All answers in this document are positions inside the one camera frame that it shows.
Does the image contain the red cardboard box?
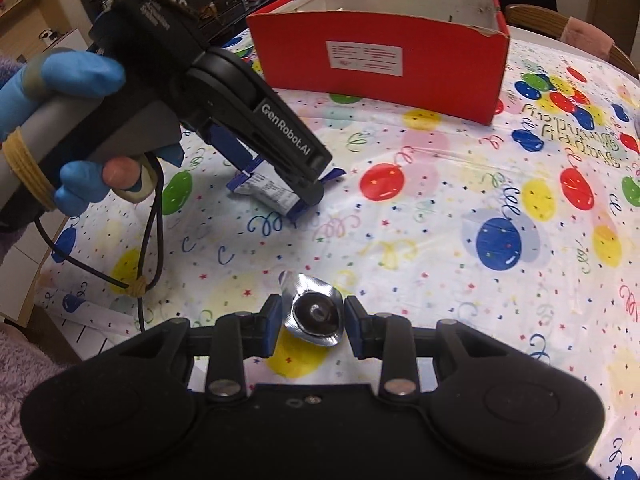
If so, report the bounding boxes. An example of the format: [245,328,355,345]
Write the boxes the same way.
[247,0,510,125]

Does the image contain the pink cloth on chair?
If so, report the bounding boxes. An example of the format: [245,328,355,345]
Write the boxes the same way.
[560,16,615,61]

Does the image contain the wooden chair far side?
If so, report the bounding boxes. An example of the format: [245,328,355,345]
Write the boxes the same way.
[504,4,639,78]

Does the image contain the blue white snack packet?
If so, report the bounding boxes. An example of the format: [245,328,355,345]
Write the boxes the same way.
[226,155,347,221]

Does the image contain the silver foil snack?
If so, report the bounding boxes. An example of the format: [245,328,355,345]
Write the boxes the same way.
[279,271,345,348]

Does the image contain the balloon print tablecloth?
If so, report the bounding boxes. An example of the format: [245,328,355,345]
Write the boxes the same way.
[36,35,639,479]

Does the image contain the black cable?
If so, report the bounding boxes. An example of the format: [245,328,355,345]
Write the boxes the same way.
[34,154,166,334]

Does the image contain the blue gloved left hand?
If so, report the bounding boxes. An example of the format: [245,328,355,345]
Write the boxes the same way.
[0,49,184,219]

